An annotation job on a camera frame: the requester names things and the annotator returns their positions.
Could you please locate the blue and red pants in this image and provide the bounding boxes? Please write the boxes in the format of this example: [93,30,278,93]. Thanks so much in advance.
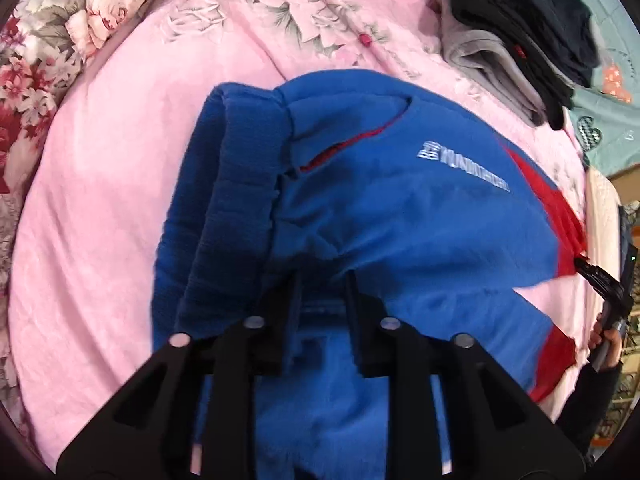
[151,70,586,479]

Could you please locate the person's right hand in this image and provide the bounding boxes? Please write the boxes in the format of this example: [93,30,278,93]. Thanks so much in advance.
[588,313,625,373]

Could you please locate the cream quilted pillow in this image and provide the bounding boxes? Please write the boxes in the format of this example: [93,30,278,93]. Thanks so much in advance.
[586,168,620,278]

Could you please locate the pink floral bedsheet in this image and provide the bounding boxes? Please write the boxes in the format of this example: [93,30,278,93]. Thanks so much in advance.
[4,0,588,466]

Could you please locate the teal heart pattern pillow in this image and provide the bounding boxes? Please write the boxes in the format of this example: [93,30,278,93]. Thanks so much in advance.
[570,0,639,177]

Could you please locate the grey folded garment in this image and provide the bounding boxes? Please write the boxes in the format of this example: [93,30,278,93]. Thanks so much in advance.
[434,0,565,130]

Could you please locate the black folded clothes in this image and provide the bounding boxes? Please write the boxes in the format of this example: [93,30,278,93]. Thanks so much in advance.
[449,0,600,130]

